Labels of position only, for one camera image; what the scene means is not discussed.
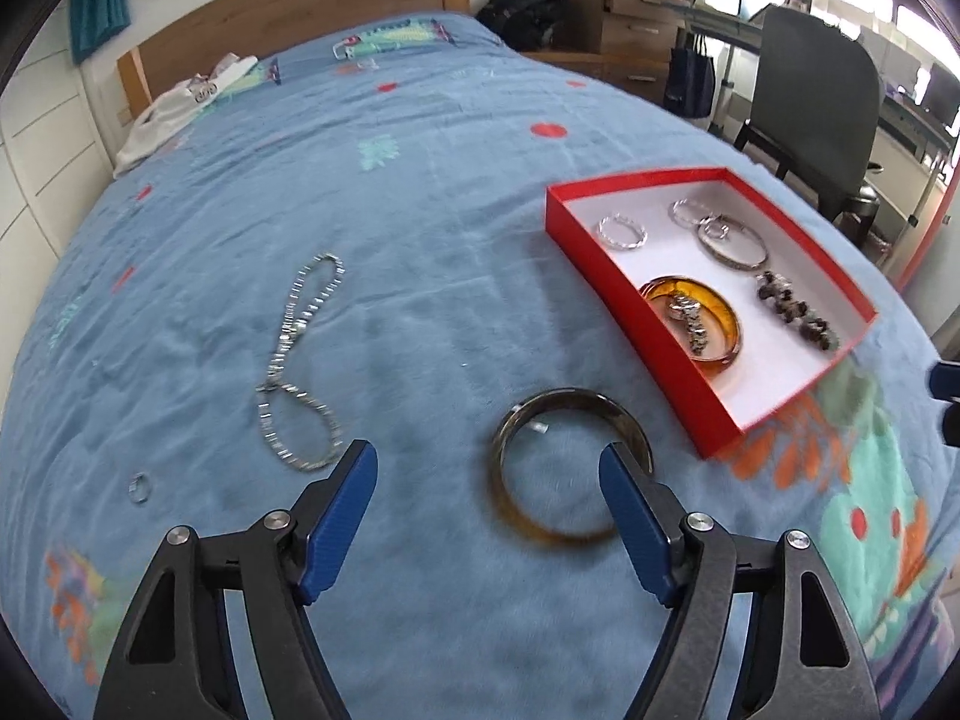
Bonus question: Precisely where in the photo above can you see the white wardrobe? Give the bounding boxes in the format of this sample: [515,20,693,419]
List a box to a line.
[0,37,113,278]

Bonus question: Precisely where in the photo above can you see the blue printed blanket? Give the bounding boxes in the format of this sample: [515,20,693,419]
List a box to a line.
[0,11,960,720]

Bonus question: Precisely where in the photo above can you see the grey office chair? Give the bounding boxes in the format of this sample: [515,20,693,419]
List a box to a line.
[733,4,884,222]

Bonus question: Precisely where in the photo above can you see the brown beaded bracelet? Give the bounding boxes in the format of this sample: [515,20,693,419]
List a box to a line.
[754,270,845,352]

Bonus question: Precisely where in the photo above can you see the dark brown bangle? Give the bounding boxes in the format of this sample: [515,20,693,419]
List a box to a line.
[491,388,653,545]

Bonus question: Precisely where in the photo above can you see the wooden drawer cabinet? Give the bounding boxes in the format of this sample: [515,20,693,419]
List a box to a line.
[525,0,687,102]

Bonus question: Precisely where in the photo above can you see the red jewelry box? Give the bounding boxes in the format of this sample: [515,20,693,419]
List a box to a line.
[545,167,878,460]

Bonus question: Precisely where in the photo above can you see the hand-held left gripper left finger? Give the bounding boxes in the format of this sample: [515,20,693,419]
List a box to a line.
[94,439,378,720]

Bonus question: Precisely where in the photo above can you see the amber translucent bangle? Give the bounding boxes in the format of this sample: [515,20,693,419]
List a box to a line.
[637,275,743,380]

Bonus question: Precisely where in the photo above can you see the twisted silver hoop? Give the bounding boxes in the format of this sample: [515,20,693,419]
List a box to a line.
[670,198,721,230]
[598,213,647,250]

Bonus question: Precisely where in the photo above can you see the teal curtain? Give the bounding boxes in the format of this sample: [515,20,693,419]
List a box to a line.
[71,0,132,65]

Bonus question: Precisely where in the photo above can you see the silver charm bracelet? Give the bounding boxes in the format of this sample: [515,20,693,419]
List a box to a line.
[664,298,713,352]

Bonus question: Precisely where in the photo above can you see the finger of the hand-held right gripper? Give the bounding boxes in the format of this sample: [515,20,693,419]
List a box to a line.
[928,361,960,445]

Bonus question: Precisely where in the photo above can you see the dark blue bag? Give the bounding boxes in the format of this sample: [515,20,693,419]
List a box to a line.
[664,34,713,119]

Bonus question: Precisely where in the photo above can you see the glass desk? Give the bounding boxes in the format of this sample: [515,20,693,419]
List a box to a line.
[675,0,960,166]

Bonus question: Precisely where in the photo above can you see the black backpack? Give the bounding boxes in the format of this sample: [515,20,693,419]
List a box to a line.
[475,0,565,52]

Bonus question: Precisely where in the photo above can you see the white clothes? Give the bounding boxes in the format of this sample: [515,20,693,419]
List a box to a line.
[112,54,260,177]

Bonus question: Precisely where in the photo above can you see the thin silver bangle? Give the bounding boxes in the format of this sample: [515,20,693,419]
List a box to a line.
[696,216,770,269]

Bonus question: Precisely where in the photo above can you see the silver chain necklace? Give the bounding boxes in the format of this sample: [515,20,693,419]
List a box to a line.
[255,253,346,473]

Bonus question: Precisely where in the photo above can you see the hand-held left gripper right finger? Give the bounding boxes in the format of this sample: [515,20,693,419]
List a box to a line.
[598,442,882,720]

